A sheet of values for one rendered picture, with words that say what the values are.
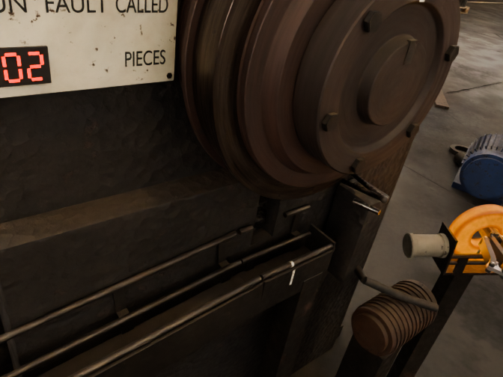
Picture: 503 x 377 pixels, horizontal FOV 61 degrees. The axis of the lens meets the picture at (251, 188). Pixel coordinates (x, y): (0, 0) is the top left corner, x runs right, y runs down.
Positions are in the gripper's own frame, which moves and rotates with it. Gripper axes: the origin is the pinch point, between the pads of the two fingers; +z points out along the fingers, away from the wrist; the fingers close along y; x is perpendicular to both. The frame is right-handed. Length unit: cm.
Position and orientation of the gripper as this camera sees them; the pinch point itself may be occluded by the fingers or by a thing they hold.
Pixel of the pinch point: (486, 228)
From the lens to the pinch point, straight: 116.1
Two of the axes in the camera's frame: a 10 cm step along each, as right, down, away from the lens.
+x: 1.4, -8.0, -5.8
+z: -0.4, -5.9, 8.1
